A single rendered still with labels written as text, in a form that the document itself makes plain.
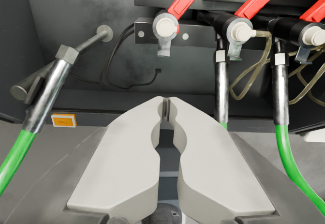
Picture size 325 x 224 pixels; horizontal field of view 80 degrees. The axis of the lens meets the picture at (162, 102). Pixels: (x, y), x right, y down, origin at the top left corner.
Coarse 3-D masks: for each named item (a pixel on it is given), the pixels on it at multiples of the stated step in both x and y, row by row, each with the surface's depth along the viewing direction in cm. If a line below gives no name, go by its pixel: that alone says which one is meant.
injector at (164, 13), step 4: (164, 8) 36; (160, 12) 23; (164, 12) 21; (168, 12) 22; (156, 16) 21; (160, 16) 20; (164, 16) 20; (168, 16) 20; (172, 16) 20; (156, 20) 20; (176, 20) 20; (156, 24) 22; (176, 24) 21; (156, 32) 21; (156, 36) 21; (160, 36) 21; (172, 36) 21; (164, 40) 21; (168, 40) 21
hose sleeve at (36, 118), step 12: (60, 60) 20; (60, 72) 20; (48, 84) 20; (60, 84) 21; (36, 96) 20; (48, 96) 20; (36, 108) 20; (48, 108) 20; (24, 120) 20; (36, 120) 20; (36, 132) 20
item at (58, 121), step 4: (56, 120) 45; (60, 120) 45; (64, 120) 45; (68, 120) 45; (56, 124) 46; (60, 124) 46; (64, 124) 46; (68, 124) 46; (72, 124) 46; (76, 124) 47
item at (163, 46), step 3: (159, 42) 22; (162, 42) 22; (165, 42) 22; (168, 42) 22; (159, 45) 22; (162, 45) 22; (165, 45) 22; (168, 45) 22; (159, 48) 22; (162, 48) 22; (165, 48) 22; (168, 48) 22; (159, 51) 22; (162, 51) 22; (165, 51) 22; (168, 51) 22
